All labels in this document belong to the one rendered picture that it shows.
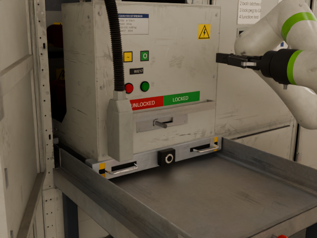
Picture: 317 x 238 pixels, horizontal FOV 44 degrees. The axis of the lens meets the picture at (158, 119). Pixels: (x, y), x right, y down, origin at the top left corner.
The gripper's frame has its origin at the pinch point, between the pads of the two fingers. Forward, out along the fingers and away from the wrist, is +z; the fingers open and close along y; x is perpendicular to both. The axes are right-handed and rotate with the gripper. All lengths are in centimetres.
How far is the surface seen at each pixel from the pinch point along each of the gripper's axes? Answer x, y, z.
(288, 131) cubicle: -46, 84, 33
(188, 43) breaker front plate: 3.9, -3.6, 13.6
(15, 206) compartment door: -31, -67, 1
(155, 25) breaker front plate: 9.9, -17.4, 13.6
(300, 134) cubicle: -50, 96, 33
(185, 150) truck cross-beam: -33.1, -4.7, 12.3
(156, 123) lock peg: -21.2, -17.6, 12.2
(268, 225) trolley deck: -38, -15, -32
